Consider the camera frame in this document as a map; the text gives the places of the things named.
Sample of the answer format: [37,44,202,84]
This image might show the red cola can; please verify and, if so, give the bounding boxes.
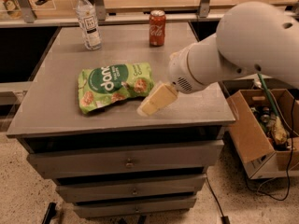
[149,10,166,46]

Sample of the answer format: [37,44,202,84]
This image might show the middle grey drawer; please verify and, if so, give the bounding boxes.
[56,174,206,203]

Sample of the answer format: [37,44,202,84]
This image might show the bottom grey drawer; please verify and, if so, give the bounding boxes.
[74,195,196,218]

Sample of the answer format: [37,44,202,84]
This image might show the grey drawer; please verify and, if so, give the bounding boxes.
[27,140,223,179]
[74,195,196,218]
[56,174,206,203]

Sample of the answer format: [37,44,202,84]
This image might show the top grey drawer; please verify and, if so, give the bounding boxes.
[27,140,223,179]

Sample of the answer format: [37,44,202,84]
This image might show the green rice chip bag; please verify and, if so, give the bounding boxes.
[78,63,154,114]

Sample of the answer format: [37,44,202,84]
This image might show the wooden shelf with metal posts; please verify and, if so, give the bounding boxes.
[0,0,299,28]

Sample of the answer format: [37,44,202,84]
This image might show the black cable near box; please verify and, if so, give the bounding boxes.
[244,98,297,202]

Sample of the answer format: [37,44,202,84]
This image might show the clear plastic water bottle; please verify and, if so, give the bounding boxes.
[76,0,102,50]

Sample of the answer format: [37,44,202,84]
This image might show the grey drawer cabinet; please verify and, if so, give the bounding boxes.
[7,22,235,207]

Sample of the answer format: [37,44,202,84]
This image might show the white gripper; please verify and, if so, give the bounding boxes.
[137,43,206,117]

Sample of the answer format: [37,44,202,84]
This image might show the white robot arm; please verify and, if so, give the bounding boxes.
[137,2,299,116]

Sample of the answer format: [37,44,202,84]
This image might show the brown cardboard box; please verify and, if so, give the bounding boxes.
[227,89,299,179]

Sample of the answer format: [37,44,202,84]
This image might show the black cable on floor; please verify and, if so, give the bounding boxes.
[205,177,232,224]

